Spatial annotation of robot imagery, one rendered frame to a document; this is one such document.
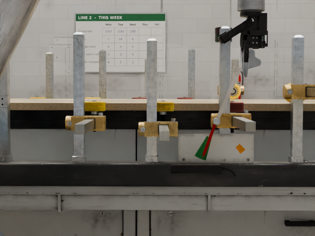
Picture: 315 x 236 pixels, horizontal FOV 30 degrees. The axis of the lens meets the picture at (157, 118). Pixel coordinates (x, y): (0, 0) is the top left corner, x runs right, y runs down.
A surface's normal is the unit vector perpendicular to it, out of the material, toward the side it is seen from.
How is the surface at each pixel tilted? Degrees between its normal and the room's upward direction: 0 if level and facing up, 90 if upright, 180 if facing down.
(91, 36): 90
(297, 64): 90
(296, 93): 90
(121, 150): 90
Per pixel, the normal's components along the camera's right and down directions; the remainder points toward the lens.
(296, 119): 0.00, 0.05
